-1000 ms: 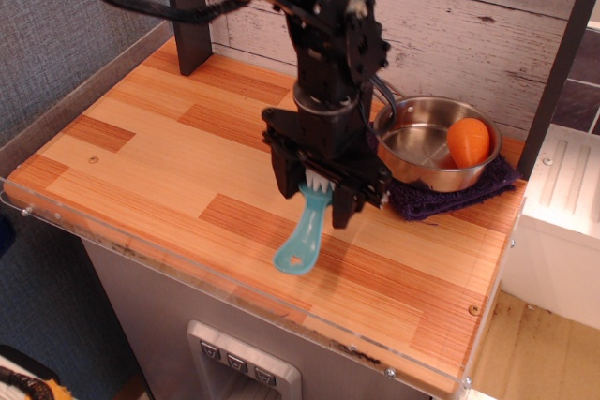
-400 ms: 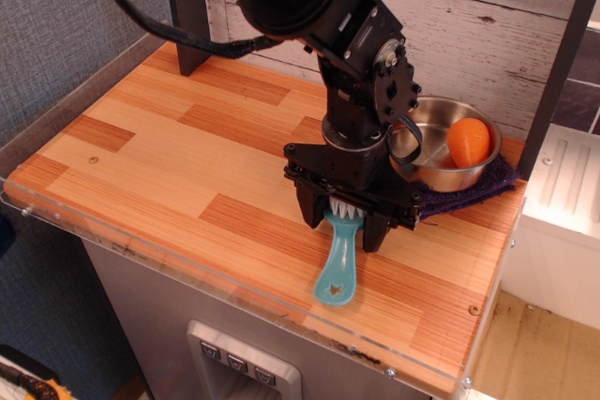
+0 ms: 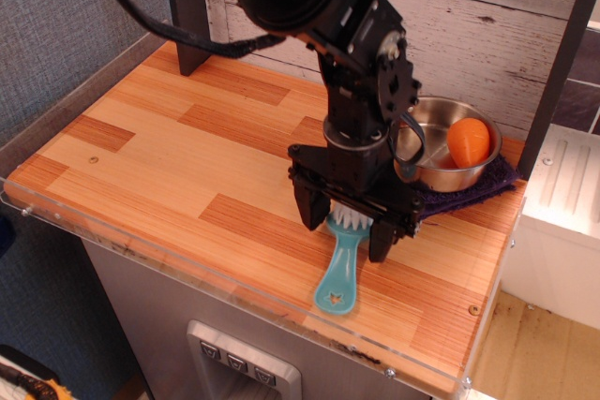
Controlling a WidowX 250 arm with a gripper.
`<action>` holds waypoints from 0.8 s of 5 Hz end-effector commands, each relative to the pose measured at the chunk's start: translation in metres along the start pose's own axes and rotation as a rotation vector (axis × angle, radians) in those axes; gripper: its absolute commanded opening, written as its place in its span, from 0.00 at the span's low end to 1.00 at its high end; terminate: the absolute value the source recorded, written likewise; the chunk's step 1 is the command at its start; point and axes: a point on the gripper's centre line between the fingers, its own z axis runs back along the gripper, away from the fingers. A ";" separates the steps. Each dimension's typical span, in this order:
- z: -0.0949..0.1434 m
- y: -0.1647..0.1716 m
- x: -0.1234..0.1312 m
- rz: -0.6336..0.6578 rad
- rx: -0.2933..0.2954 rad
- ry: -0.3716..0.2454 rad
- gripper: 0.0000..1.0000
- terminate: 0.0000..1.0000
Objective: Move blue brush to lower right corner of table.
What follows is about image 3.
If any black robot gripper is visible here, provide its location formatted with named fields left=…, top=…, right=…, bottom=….
left=287, top=120, right=424, bottom=263

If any teal plastic toy brush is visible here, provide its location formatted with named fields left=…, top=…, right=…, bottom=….
left=314, top=203, right=373, bottom=316

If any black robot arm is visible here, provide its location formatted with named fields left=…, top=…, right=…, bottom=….
left=237, top=0, right=423, bottom=262

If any clear acrylic table guard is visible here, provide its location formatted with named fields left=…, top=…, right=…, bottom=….
left=5, top=170, right=524, bottom=399

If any stainless steel saucepan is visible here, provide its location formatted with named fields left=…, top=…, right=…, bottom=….
left=395, top=96, right=502, bottom=192

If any orange toy carrot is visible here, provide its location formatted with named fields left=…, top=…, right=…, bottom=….
left=446, top=118, right=490, bottom=169

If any dark purple cloth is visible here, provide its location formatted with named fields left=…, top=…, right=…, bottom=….
left=411, top=155, right=520, bottom=219

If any silver dispenser button panel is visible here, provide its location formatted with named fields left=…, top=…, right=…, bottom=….
left=187, top=319, right=303, bottom=399

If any white toy sink unit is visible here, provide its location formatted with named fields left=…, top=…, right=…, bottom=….
left=502, top=126, right=599, bottom=328

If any grey toy cabinet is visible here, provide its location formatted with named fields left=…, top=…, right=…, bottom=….
left=83, top=241, right=427, bottom=399

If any orange yellow toy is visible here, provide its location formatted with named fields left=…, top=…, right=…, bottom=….
left=25, top=379, right=74, bottom=400

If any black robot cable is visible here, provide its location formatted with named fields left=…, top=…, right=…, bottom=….
left=91, top=0, right=287, bottom=60

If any dark grey right post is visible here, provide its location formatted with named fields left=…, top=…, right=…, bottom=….
left=517, top=0, right=596, bottom=181

